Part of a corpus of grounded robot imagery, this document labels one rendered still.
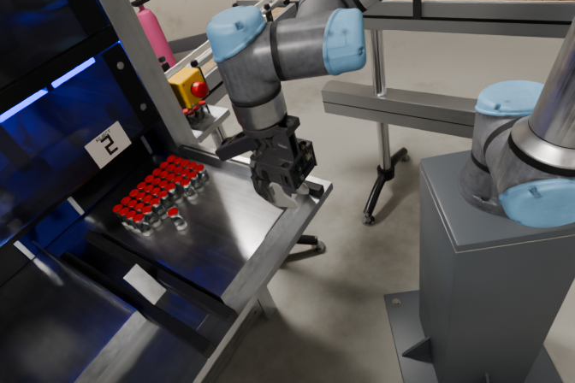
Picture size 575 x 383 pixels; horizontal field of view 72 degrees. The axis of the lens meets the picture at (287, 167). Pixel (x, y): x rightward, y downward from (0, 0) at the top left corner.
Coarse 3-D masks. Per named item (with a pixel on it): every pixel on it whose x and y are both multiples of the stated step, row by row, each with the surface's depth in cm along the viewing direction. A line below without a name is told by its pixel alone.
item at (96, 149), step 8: (112, 128) 81; (120, 128) 82; (104, 136) 80; (112, 136) 81; (120, 136) 82; (88, 144) 77; (96, 144) 79; (104, 144) 80; (112, 144) 82; (120, 144) 83; (128, 144) 85; (96, 152) 79; (104, 152) 80; (120, 152) 83; (96, 160) 79; (104, 160) 81
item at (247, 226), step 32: (192, 160) 94; (224, 192) 83; (256, 192) 81; (160, 224) 81; (192, 224) 79; (224, 224) 77; (256, 224) 75; (160, 256) 74; (192, 256) 73; (224, 256) 71; (256, 256) 67; (224, 288) 62
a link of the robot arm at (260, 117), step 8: (280, 96) 54; (232, 104) 55; (264, 104) 53; (272, 104) 54; (280, 104) 55; (240, 112) 54; (248, 112) 54; (256, 112) 53; (264, 112) 54; (272, 112) 54; (280, 112) 55; (240, 120) 56; (248, 120) 55; (256, 120) 54; (264, 120) 54; (272, 120) 55; (280, 120) 56; (248, 128) 56; (256, 128) 55; (264, 128) 56
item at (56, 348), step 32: (0, 288) 77; (32, 288) 76; (64, 288) 74; (96, 288) 72; (0, 320) 72; (32, 320) 70; (64, 320) 68; (96, 320) 67; (128, 320) 62; (0, 352) 67; (32, 352) 65; (64, 352) 64; (96, 352) 63
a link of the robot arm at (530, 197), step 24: (552, 72) 49; (552, 96) 49; (528, 120) 55; (552, 120) 50; (504, 144) 61; (528, 144) 53; (552, 144) 51; (504, 168) 58; (528, 168) 54; (552, 168) 52; (504, 192) 57; (528, 192) 53; (552, 192) 52; (528, 216) 57; (552, 216) 56
